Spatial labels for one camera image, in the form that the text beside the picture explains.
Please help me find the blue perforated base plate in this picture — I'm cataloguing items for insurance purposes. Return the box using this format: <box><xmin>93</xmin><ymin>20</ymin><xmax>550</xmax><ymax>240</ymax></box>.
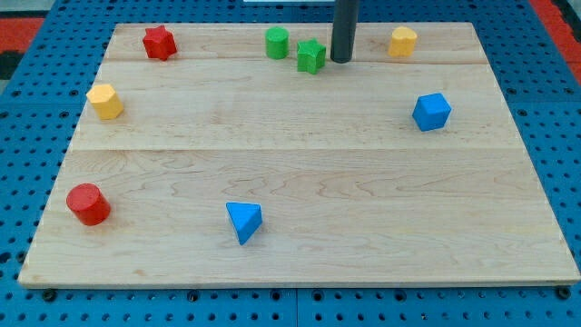
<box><xmin>1</xmin><ymin>1</ymin><xmax>580</xmax><ymax>326</ymax></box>

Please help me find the green cylinder block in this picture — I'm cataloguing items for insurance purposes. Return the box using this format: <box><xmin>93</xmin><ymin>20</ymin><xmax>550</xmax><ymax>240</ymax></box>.
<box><xmin>265</xmin><ymin>26</ymin><xmax>290</xmax><ymax>60</ymax></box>

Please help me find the light wooden board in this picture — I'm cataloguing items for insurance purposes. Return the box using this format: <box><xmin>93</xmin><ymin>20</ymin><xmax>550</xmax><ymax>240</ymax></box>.
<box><xmin>19</xmin><ymin>23</ymin><xmax>580</xmax><ymax>290</ymax></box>

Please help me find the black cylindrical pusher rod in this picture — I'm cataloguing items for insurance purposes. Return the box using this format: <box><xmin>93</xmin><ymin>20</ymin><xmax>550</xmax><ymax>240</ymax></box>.
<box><xmin>330</xmin><ymin>0</ymin><xmax>360</xmax><ymax>64</ymax></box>

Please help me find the red cylinder block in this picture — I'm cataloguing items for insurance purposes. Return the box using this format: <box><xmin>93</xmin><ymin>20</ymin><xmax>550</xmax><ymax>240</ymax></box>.
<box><xmin>66</xmin><ymin>183</ymin><xmax>111</xmax><ymax>226</ymax></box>

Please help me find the red star block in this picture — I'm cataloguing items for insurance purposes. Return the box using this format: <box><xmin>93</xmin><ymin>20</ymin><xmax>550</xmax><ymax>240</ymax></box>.
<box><xmin>143</xmin><ymin>25</ymin><xmax>177</xmax><ymax>61</ymax></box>

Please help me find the blue cube block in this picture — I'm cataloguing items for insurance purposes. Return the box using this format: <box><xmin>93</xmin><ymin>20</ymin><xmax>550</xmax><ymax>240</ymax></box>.
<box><xmin>412</xmin><ymin>93</ymin><xmax>452</xmax><ymax>132</ymax></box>

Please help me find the blue triangle block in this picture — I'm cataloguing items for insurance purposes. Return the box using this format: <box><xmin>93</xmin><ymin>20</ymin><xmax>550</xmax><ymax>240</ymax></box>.
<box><xmin>226</xmin><ymin>202</ymin><xmax>262</xmax><ymax>245</ymax></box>

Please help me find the yellow hexagon block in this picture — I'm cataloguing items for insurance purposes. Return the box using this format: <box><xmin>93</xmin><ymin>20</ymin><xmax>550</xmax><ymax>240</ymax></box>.
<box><xmin>86</xmin><ymin>84</ymin><xmax>124</xmax><ymax>120</ymax></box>

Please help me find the green star block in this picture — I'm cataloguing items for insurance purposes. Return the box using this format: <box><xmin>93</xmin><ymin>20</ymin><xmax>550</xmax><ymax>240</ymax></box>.
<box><xmin>297</xmin><ymin>38</ymin><xmax>326</xmax><ymax>74</ymax></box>

